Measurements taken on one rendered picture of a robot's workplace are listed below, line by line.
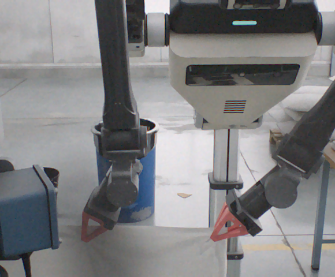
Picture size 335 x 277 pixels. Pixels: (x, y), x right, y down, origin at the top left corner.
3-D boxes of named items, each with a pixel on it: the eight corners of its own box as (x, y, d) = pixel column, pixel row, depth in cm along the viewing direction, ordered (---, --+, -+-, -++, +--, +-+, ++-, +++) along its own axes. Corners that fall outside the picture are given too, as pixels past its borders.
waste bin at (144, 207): (160, 195, 372) (159, 116, 353) (161, 227, 323) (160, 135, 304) (99, 196, 371) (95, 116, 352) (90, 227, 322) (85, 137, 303)
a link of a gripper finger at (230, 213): (201, 234, 94) (236, 204, 92) (198, 217, 101) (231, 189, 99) (224, 255, 96) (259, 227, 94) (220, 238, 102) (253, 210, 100)
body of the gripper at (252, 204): (234, 215, 90) (263, 190, 88) (227, 193, 100) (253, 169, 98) (256, 236, 91) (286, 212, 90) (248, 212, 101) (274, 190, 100)
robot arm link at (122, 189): (146, 123, 92) (102, 124, 91) (146, 143, 81) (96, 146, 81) (149, 179, 96) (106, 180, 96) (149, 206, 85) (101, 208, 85)
